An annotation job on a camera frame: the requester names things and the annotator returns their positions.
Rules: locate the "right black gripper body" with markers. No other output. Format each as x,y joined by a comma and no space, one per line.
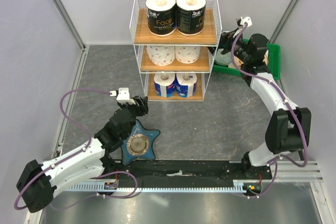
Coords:
239,48

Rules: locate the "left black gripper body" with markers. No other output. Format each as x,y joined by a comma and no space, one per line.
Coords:
135,110

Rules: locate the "blue paper roll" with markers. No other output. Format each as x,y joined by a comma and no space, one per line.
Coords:
186,84
164,84

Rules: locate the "white floral paper roll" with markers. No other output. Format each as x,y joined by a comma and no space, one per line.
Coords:
161,55
187,54

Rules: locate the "black paper roll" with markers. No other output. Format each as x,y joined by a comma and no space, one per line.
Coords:
161,16
190,16

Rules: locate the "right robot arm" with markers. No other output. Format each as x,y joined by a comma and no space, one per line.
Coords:
289,126

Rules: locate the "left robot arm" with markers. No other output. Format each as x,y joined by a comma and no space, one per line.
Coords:
40,183

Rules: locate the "bird pattern ceramic plate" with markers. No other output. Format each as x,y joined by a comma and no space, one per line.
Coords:
239,62

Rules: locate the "blue star-shaped dish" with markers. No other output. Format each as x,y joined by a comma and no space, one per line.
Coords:
139,144

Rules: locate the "green ceramic bowl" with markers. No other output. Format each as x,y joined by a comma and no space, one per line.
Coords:
223,59

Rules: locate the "green plastic tray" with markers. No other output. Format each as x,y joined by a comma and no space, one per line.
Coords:
273,63

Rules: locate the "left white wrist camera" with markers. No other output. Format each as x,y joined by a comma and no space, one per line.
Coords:
122,96

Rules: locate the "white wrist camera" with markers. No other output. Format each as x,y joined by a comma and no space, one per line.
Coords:
242,21
122,96

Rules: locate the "white wire three-tier shelf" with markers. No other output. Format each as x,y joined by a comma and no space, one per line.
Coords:
208,37

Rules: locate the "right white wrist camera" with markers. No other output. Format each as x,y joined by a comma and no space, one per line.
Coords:
242,21

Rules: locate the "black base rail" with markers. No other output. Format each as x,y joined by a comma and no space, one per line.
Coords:
190,173

